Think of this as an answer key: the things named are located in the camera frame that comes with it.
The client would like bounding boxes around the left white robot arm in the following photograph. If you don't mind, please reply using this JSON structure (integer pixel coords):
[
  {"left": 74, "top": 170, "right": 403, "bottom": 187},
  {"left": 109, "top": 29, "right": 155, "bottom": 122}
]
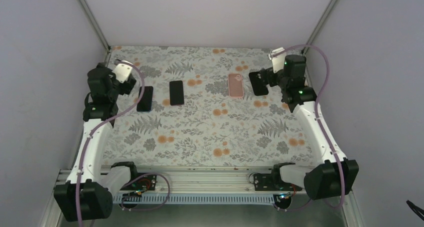
[{"left": 53, "top": 59, "right": 140, "bottom": 227}]

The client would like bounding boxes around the phone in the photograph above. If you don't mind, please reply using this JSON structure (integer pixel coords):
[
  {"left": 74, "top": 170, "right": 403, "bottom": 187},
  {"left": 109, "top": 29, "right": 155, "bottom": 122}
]
[
  {"left": 169, "top": 80, "right": 185, "bottom": 106},
  {"left": 136, "top": 86, "right": 154, "bottom": 113}
]

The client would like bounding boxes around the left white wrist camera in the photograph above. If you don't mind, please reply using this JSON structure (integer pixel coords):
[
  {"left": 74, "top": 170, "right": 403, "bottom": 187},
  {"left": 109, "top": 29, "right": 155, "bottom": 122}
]
[{"left": 112, "top": 59, "right": 133, "bottom": 84}]

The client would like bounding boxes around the aluminium mounting rail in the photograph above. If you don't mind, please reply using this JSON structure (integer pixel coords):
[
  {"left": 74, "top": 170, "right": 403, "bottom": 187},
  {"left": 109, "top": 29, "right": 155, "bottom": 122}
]
[{"left": 57, "top": 165, "right": 332, "bottom": 196}]

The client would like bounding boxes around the black phone case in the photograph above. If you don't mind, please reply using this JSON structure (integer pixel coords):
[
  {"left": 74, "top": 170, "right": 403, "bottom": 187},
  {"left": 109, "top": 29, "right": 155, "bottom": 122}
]
[{"left": 248, "top": 71, "right": 269, "bottom": 96}]

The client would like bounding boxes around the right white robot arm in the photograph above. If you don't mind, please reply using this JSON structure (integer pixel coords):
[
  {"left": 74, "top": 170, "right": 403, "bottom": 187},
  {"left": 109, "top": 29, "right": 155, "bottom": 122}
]
[{"left": 259, "top": 54, "right": 359, "bottom": 200}]

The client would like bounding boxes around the black object at edge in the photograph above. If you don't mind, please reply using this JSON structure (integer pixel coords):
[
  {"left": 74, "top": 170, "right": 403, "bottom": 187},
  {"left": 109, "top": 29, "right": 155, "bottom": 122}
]
[{"left": 406, "top": 200, "right": 424, "bottom": 221}]

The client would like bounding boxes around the pink phone case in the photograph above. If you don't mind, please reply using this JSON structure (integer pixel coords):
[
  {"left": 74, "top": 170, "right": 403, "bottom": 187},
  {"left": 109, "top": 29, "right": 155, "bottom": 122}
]
[{"left": 228, "top": 73, "right": 244, "bottom": 98}]

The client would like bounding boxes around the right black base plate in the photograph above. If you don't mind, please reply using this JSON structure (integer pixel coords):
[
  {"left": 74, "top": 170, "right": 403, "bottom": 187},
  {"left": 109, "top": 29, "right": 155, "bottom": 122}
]
[{"left": 247, "top": 172, "right": 303, "bottom": 192}]

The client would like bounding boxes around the left aluminium frame post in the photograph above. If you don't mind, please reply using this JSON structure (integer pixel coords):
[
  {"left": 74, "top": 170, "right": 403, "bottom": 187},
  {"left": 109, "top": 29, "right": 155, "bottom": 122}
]
[{"left": 78, "top": 0, "right": 110, "bottom": 53}]

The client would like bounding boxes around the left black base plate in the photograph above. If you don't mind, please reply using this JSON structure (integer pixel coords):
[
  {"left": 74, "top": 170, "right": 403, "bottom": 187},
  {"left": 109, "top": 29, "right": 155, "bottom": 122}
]
[{"left": 121, "top": 174, "right": 157, "bottom": 192}]

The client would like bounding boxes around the right aluminium frame post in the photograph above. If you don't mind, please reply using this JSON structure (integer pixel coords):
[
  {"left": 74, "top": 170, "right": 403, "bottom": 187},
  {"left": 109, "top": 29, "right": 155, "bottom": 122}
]
[{"left": 306, "top": 0, "right": 339, "bottom": 45}]

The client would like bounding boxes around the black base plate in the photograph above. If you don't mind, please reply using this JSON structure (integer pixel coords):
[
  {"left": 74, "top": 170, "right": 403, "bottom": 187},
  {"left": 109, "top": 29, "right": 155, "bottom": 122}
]
[
  {"left": 247, "top": 172, "right": 303, "bottom": 192},
  {"left": 121, "top": 174, "right": 157, "bottom": 192}
]

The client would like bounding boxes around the aluminium frame post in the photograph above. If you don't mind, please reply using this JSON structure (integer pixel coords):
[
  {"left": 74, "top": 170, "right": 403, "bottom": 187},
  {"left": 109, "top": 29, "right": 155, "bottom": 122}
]
[
  {"left": 306, "top": 0, "right": 339, "bottom": 45},
  {"left": 78, "top": 0, "right": 110, "bottom": 53}
]

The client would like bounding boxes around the slotted grey cable duct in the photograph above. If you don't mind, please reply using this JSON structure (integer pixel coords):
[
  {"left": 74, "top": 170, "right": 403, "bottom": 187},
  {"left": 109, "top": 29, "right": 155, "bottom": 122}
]
[{"left": 124, "top": 193, "right": 275, "bottom": 205}]

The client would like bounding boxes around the floral patterned table mat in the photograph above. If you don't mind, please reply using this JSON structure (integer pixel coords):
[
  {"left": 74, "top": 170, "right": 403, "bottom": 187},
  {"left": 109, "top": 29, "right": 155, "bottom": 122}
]
[{"left": 102, "top": 46, "right": 315, "bottom": 167}]

